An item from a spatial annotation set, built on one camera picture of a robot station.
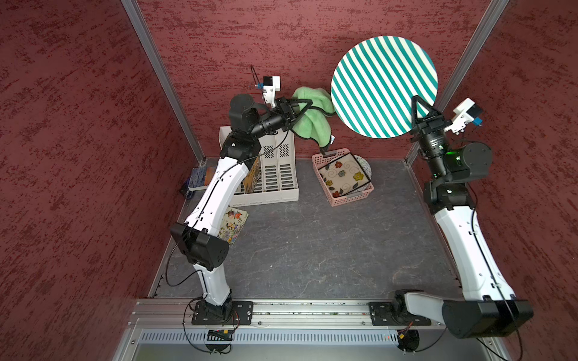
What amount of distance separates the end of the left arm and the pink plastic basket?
50 centimetres

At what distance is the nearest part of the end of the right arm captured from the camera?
1.59ft

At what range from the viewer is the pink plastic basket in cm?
102

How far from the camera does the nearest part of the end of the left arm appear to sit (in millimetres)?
552
